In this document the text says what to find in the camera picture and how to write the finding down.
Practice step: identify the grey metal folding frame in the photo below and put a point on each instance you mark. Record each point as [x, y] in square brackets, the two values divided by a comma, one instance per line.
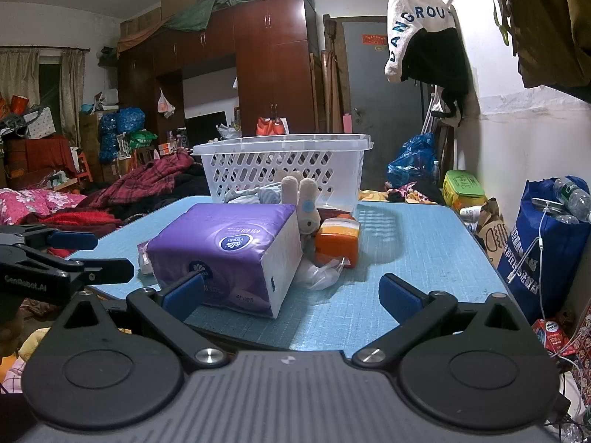
[431, 110]

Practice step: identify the red box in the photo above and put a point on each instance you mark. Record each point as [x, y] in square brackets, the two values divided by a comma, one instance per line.
[551, 334]

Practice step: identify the red cloth covered cabinet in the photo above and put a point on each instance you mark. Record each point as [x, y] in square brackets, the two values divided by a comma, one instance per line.
[41, 154]

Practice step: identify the brown wooden wardrobe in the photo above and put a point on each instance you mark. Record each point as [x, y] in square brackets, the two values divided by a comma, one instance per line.
[272, 55]

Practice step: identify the light blue cloth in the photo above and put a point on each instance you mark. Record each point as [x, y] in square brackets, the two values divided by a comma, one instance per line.
[251, 195]

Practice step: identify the blue plastic bag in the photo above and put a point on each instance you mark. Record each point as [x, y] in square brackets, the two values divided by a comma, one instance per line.
[413, 157]

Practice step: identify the large blue plastic bags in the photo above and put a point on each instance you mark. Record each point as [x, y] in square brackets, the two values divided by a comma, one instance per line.
[122, 122]

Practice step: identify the crumpled white plastic bag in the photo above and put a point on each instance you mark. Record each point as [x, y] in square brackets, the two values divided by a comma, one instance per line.
[228, 131]

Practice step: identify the green cloth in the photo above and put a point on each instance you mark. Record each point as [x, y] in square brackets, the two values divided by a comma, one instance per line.
[194, 16]

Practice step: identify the blue tote bag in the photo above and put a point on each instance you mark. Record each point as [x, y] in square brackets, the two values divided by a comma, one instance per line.
[558, 249]

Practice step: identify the olive hanging bag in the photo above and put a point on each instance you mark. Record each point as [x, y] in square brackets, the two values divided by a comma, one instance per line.
[549, 23]

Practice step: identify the red plaid blanket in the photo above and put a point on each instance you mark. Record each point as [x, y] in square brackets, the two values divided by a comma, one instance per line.
[147, 177]

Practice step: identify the beige curtain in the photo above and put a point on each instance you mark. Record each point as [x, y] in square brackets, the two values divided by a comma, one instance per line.
[18, 71]
[71, 92]

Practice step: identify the wooden planks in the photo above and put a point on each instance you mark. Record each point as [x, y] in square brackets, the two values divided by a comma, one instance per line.
[330, 78]

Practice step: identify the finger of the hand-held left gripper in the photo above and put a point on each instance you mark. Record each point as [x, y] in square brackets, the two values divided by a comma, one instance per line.
[74, 240]
[106, 270]

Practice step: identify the orange packet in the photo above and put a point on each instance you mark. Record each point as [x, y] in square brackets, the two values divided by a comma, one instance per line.
[337, 244]

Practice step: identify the small white plastic bag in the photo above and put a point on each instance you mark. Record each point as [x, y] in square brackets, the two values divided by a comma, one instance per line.
[166, 104]

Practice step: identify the grey door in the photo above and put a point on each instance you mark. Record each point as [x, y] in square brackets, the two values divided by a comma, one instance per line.
[374, 92]

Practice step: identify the green plastic bag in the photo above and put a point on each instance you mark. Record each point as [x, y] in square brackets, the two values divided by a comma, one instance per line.
[143, 138]

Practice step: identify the white gift bag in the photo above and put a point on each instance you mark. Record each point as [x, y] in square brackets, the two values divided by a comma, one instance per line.
[39, 122]

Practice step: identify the red stool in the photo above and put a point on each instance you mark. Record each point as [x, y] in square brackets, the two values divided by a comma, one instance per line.
[84, 168]

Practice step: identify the green box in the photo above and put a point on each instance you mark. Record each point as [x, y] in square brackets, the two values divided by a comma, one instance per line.
[461, 187]

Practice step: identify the pink floral blanket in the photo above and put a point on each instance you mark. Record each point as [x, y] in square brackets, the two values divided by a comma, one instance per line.
[32, 203]

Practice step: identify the purple tissue pack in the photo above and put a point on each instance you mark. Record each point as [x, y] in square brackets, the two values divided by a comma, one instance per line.
[217, 249]

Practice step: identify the pink board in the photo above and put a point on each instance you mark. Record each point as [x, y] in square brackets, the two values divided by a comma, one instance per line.
[347, 123]

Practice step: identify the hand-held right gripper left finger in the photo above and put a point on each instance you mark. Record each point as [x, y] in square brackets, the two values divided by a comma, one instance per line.
[184, 291]

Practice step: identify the brown printed paper bag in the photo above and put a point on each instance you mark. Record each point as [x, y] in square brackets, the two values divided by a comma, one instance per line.
[491, 235]

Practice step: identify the white and black jacket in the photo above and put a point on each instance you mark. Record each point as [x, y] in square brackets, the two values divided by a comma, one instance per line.
[415, 14]

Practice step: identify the black monitor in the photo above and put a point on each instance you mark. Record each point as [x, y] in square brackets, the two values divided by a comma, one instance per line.
[205, 124]

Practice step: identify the white plastic basket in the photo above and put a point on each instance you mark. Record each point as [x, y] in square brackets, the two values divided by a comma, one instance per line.
[258, 166]

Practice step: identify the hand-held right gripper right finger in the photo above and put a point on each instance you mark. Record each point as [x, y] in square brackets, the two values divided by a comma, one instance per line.
[399, 294]

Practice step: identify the grey plush rabbit toy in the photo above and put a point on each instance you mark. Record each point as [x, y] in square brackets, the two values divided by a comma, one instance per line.
[307, 203]

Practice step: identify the red door sign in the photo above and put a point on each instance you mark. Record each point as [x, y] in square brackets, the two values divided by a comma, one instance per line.
[374, 41]

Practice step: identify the clear water bottle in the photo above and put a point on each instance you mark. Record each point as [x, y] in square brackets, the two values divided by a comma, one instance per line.
[575, 198]

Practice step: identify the orange and white bag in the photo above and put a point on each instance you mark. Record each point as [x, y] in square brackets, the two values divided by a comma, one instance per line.
[270, 128]

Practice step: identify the floral bed sheet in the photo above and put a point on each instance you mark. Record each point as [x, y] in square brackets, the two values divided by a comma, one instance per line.
[411, 194]

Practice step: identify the clear plastic bag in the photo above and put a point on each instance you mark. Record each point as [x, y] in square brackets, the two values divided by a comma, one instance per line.
[318, 274]

